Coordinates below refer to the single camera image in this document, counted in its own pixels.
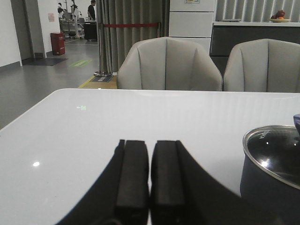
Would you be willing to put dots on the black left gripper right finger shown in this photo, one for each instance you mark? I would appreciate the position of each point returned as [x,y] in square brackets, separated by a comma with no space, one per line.
[183,193]

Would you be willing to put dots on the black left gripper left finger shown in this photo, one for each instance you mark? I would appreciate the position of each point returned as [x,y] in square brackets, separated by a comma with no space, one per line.
[120,195]

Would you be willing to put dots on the dark blue saucepan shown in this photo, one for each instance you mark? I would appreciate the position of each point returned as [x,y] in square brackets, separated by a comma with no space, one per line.
[266,192]

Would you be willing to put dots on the left beige upholstered chair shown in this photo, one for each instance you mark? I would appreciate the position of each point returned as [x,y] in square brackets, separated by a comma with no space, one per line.
[168,63]

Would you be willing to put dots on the beige upholstered chair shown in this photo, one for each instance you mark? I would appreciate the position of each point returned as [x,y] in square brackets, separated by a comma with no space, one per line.
[264,65]
[168,63]

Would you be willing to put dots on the right beige upholstered chair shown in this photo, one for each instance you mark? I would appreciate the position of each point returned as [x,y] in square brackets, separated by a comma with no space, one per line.
[264,65]

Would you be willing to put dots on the grey curtain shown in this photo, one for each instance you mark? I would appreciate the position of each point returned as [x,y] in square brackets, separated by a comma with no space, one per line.
[118,41]

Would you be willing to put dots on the dark kitchen counter cabinet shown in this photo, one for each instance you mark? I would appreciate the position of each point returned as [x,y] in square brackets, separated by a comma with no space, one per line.
[225,35]

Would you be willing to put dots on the red barrier belt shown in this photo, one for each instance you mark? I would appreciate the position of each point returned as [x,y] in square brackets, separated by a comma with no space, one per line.
[134,25]

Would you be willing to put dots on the red trash bin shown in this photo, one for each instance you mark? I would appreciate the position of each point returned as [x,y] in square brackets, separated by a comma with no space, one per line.
[57,42]

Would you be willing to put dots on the person in black shirt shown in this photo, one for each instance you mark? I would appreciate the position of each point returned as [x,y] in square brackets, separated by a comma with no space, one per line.
[91,10]

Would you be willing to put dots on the fruit bowl on counter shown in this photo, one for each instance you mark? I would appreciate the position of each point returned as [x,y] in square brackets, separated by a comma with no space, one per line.
[279,17]

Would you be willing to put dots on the chrome stanchion post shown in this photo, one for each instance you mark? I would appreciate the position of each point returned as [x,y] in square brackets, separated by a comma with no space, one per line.
[102,65]

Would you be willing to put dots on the pink wall notice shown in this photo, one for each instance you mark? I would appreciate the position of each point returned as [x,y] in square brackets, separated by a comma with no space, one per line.
[51,17]

